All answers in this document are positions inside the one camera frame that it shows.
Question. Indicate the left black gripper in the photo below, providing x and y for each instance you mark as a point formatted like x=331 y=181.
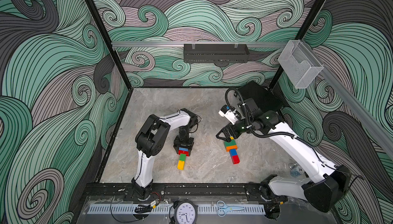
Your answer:
x=189 y=145

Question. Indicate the aluminium back rail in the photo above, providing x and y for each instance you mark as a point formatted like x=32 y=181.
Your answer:
x=179 y=44

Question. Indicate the clear plastic wall holder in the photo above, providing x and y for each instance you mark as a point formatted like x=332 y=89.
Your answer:
x=300 y=63

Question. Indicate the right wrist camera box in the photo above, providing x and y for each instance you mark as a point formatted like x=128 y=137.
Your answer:
x=236 y=108

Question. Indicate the green long lego brick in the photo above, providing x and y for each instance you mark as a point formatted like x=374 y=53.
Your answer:
x=230 y=143

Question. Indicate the white analog clock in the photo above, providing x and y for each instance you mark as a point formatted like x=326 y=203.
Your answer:
x=186 y=212

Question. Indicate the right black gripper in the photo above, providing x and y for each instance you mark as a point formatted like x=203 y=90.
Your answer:
x=224 y=130

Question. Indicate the aluminium right rail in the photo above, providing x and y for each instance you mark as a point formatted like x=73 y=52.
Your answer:
x=348 y=83

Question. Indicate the orange long lego brick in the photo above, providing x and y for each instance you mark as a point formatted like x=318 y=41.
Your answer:
x=233 y=147

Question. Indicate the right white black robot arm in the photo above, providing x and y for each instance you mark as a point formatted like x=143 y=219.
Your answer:
x=325 y=184

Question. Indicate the light blue scissors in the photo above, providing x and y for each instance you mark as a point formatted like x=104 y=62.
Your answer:
x=223 y=208

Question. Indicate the blue square lego brick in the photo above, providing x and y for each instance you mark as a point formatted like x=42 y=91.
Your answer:
x=233 y=152

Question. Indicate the red square lego brick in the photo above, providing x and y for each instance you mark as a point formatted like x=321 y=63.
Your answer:
x=235 y=159

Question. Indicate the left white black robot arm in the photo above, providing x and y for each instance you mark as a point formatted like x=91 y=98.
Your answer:
x=151 y=139

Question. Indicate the white slotted cable duct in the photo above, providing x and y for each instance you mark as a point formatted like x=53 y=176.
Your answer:
x=164 y=209

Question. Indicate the aluminium rail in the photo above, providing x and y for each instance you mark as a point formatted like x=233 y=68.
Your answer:
x=179 y=44
x=348 y=83

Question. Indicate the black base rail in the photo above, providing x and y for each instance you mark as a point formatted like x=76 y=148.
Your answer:
x=127 y=191

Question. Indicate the green square lego brick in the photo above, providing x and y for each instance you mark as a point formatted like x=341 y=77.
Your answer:
x=182 y=157

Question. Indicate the red long lego brick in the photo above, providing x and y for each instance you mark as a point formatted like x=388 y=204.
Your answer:
x=183 y=152

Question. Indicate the yellow square lego brick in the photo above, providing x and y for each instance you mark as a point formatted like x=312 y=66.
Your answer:
x=181 y=165

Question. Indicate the black briefcase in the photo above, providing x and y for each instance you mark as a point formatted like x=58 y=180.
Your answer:
x=257 y=103

